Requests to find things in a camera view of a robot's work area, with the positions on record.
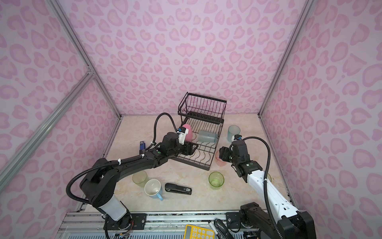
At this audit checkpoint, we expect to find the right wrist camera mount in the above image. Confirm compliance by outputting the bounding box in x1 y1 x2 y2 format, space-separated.
232 134 242 141

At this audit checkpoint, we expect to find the green cup front left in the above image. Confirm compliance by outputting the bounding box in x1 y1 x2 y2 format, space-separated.
132 170 149 187

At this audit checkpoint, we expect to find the yellow calculator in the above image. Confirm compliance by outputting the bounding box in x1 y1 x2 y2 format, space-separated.
183 225 215 239

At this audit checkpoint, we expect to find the white mug blue handle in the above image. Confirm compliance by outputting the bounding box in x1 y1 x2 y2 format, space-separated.
144 179 164 201

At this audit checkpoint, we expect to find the black tool front rail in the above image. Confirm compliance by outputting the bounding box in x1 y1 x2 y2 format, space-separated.
213 219 234 239

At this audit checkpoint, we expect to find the blue black marker tool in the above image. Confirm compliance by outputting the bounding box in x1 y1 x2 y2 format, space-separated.
139 141 146 154

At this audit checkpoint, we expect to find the green cup front right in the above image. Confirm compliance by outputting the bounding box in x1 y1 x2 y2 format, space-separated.
209 171 225 190

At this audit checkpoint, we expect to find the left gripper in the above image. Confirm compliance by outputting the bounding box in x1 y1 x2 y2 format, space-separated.
168 140 199 158

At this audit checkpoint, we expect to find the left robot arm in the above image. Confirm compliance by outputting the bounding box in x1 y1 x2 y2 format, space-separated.
80 132 198 230

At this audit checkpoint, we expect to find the black wire dish rack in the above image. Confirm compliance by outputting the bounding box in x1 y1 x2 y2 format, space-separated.
174 93 227 170

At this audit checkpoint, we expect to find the teal textured cup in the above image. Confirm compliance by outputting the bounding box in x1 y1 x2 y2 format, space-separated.
227 125 241 142
198 130 217 143

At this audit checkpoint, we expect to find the black stapler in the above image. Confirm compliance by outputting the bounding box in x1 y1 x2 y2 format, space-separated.
165 183 192 195

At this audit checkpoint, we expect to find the clear pink plastic cup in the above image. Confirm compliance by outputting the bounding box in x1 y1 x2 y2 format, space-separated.
215 151 227 167

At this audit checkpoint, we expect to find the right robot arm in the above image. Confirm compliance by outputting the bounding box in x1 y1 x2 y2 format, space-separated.
219 137 317 239

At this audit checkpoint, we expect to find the opaque pink plastic cup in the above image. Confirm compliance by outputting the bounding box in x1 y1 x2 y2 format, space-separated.
183 124 193 142

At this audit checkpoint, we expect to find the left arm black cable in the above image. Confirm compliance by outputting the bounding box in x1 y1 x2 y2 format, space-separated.
65 112 180 205

